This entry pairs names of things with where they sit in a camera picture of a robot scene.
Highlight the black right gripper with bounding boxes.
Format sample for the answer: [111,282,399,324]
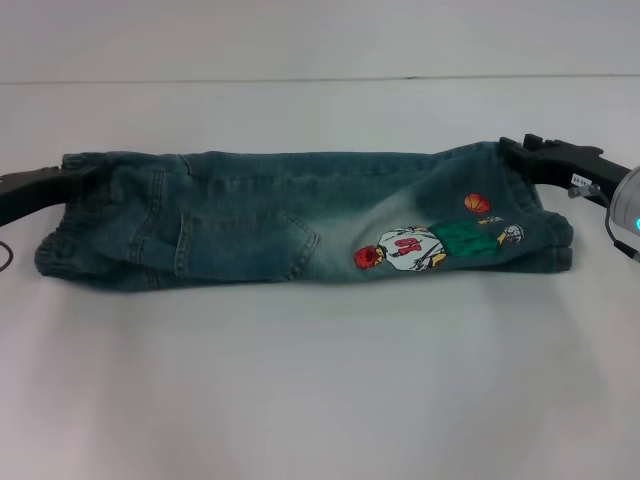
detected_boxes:
[498,132,632,202]

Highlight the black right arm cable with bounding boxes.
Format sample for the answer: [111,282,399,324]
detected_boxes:
[568,182,640,267]

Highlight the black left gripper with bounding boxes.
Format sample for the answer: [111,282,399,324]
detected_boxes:
[0,165,102,225]

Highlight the blue denim shorts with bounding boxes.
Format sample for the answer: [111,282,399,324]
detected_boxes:
[33,141,575,292]

